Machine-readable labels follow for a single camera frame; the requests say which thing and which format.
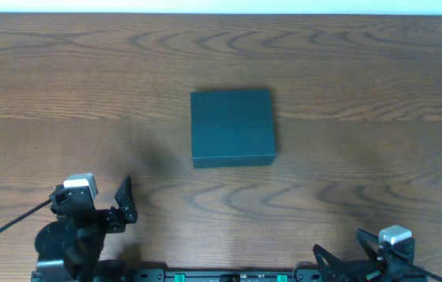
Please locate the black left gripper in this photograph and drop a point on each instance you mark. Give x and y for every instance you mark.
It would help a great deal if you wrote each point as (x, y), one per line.
(103, 216)

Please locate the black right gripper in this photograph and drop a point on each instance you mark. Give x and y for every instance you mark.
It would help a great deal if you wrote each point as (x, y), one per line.
(358, 266)

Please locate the black box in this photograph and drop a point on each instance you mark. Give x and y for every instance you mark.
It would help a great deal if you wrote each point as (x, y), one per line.
(231, 128)

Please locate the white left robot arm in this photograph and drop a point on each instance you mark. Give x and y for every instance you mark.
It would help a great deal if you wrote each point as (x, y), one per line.
(69, 249)

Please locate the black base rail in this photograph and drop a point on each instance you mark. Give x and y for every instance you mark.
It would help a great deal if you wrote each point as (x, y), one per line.
(160, 275)

